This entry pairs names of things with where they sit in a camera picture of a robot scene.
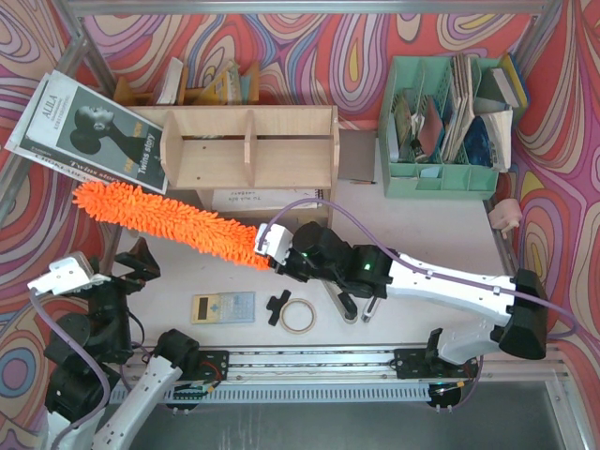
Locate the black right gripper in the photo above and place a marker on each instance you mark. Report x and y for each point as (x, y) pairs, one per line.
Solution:
(285, 267)

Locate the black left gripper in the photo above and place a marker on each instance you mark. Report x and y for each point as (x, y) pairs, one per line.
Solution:
(121, 275)

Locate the grey black stapler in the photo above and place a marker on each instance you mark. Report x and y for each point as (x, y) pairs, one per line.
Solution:
(344, 304)

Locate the orange microfiber duster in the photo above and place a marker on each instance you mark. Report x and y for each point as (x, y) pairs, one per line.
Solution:
(130, 207)

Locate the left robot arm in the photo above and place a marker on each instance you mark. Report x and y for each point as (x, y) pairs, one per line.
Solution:
(85, 348)

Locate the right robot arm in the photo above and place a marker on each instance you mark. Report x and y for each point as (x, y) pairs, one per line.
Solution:
(512, 316)

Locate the wooden bookshelf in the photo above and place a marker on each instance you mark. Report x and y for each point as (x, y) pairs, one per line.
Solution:
(248, 147)

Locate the black plastic clip piece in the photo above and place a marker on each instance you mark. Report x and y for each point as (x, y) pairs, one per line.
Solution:
(275, 305)

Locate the masking tape roll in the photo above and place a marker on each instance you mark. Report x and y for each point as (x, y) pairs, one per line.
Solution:
(298, 316)

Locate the white spiral notebook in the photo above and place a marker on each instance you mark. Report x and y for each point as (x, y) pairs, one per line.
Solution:
(229, 201)

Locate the yellow calculator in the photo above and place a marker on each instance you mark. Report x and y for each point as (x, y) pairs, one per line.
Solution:
(223, 308)

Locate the light blue paper pad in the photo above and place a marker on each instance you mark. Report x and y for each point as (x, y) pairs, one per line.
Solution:
(431, 172)

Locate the black white magazine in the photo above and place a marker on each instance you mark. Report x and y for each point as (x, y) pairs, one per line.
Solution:
(69, 127)

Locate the mint green desk organizer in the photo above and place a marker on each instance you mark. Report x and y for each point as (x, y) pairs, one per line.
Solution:
(438, 180)

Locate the pink piggy figure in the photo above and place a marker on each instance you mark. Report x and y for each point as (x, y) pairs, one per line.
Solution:
(505, 216)

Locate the books in green organizer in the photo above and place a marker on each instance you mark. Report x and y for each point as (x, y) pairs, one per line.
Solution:
(469, 112)

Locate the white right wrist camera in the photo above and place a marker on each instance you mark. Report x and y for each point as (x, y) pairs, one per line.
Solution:
(275, 243)

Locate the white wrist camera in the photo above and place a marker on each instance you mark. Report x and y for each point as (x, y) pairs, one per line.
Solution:
(68, 275)
(275, 243)

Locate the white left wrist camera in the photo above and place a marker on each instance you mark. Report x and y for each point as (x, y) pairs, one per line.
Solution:
(68, 275)

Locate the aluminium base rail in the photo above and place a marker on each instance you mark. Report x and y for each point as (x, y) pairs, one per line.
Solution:
(307, 374)

